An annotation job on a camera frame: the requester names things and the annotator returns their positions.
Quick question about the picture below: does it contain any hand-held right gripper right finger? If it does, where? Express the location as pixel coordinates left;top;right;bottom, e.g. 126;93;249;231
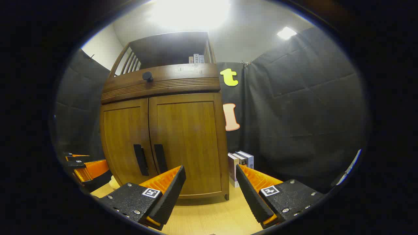
236;164;325;229

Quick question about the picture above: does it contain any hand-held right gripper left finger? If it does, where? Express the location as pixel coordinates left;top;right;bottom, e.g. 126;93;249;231
98;165;186;231

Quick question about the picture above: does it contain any wooden double-door shoe cabinet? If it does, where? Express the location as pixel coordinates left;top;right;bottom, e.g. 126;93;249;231
100;31;230;200

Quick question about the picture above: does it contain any ribbed wooden cabinet drawer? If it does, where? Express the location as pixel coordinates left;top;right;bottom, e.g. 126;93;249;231
101;63;221;105

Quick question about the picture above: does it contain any blue-spined book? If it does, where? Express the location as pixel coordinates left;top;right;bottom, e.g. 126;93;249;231
237;150;254;169

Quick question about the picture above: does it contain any dark-spined book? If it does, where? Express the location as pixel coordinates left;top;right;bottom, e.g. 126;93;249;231
233;152;248;167

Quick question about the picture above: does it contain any black backdrop cloth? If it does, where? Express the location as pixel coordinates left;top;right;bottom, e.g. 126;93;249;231
54;26;368;193

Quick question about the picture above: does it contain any white cloth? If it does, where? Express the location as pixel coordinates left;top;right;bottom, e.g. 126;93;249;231
336;149;362;186

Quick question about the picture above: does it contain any small ceiling light panel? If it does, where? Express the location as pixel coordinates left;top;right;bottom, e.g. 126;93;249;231
277;27;297;40

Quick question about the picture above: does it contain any large ceiling light panel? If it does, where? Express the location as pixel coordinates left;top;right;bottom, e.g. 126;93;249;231
147;0;232;31

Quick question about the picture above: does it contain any black door handle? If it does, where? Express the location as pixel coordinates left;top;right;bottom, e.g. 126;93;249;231
154;144;168;174
133;144;149;177

